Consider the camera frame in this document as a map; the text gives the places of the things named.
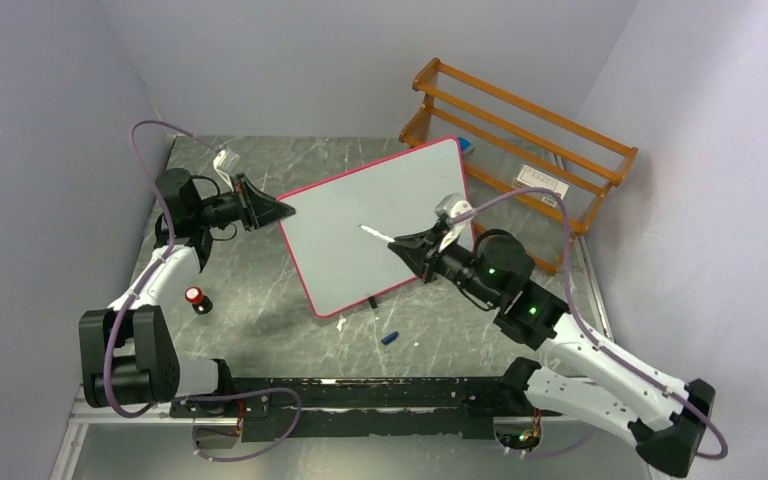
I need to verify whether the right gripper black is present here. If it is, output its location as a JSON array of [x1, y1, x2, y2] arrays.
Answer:
[[389, 222, 501, 307]]

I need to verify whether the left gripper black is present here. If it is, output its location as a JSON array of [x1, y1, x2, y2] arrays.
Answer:
[[193, 174, 295, 233]]

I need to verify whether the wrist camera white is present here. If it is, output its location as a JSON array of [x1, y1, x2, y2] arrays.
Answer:
[[435, 193, 473, 252], [212, 149, 240, 188]]

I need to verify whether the whiteboard with pink frame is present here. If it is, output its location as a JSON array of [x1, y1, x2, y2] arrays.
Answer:
[[278, 137, 468, 318]]

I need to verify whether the blue eraser on shelf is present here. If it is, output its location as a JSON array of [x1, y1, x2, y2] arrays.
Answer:
[[457, 137, 474, 156]]

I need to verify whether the orange wooden shelf rack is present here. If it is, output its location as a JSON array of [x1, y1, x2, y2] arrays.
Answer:
[[399, 58, 639, 274]]

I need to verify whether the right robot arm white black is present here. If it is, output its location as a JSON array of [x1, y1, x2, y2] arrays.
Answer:
[[387, 229, 716, 478]]

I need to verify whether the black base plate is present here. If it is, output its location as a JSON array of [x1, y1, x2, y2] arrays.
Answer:
[[169, 377, 534, 442]]

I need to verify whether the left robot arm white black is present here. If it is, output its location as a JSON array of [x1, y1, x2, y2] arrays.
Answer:
[[79, 168, 296, 416]]

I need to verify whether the blue marker cap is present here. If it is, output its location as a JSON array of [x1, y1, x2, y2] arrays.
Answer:
[[381, 331, 399, 345]]

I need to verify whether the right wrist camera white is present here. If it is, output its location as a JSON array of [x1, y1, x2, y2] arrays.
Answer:
[[435, 193, 473, 252]]

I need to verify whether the blue whiteboard marker pen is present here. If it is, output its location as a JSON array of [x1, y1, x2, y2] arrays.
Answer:
[[359, 224, 394, 243]]

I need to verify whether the purple cable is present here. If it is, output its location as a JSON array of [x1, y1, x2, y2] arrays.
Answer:
[[450, 186, 730, 462], [95, 119, 303, 464]]

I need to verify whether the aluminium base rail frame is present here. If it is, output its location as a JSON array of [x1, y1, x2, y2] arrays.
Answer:
[[53, 396, 648, 479]]

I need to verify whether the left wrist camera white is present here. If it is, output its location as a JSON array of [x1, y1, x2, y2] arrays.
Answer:
[[212, 149, 240, 188]]

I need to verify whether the white labelled box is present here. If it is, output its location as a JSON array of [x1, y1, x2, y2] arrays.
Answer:
[[514, 165, 569, 198]]

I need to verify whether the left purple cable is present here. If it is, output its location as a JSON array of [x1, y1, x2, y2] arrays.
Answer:
[[95, 119, 303, 464]]

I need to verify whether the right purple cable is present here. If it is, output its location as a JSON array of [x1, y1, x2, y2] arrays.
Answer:
[[450, 186, 730, 462]]

